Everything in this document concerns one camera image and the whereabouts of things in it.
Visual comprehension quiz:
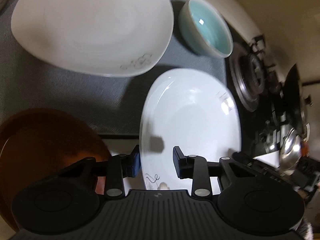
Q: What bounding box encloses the brown round plate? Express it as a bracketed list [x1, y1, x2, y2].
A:
[1, 108, 111, 231]

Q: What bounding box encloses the teal glazed ceramic bowl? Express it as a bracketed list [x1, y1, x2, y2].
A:
[178, 0, 233, 59]

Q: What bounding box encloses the black wok pan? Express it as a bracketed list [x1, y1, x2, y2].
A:
[283, 64, 309, 140]

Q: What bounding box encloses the grey woven table mat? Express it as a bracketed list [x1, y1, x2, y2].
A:
[1, 0, 226, 134]

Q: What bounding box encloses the black gas stove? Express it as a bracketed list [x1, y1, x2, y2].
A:
[226, 35, 293, 157]

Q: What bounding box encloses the small white floral plate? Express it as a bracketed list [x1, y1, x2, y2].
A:
[139, 68, 241, 191]

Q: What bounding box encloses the stainless steel pot lid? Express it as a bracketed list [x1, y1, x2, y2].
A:
[279, 128, 302, 171]

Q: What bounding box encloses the large white floral plate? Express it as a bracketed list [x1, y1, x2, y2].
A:
[11, 0, 174, 77]

